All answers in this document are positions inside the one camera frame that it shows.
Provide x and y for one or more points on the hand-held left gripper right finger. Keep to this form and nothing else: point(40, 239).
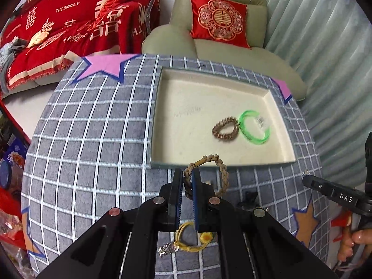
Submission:
point(195, 203)

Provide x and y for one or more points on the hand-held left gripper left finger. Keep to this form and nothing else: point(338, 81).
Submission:
point(179, 203)

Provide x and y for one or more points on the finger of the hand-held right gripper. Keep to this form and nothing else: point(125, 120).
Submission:
point(334, 192)

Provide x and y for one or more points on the black hair clip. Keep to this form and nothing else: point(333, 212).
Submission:
point(249, 200)

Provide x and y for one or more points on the grey tray with cream lining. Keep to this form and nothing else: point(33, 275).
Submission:
point(189, 128)

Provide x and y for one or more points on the person's right hand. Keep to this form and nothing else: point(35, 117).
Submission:
point(360, 237)

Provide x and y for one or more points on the red cloth piece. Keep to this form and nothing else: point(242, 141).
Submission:
point(341, 222)

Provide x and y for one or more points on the green plastic bangle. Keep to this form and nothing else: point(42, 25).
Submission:
point(247, 135)

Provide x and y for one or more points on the grey checked tablecloth with stars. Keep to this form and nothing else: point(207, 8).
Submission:
point(87, 157)

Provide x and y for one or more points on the pale striped curtain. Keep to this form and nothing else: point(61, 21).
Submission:
point(319, 49)

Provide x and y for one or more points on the pale green armchair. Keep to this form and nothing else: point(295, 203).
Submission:
point(180, 35)

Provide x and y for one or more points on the pile of plastic bags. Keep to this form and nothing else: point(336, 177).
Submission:
point(10, 229)

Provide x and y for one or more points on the blue lidded jar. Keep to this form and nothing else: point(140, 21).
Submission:
point(13, 159)

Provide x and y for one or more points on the beige sofa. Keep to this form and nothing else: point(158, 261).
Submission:
point(48, 80)

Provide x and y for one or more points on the red embroidered cushion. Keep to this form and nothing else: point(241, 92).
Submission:
point(221, 20)

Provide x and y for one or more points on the red satin pillow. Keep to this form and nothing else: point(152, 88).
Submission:
point(116, 0)

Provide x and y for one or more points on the golden plush toy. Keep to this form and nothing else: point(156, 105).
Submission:
point(38, 38)

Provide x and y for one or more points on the red printed blanket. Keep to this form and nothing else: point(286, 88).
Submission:
point(66, 14)

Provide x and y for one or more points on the grey crumpled clothes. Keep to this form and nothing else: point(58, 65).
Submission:
point(7, 55)

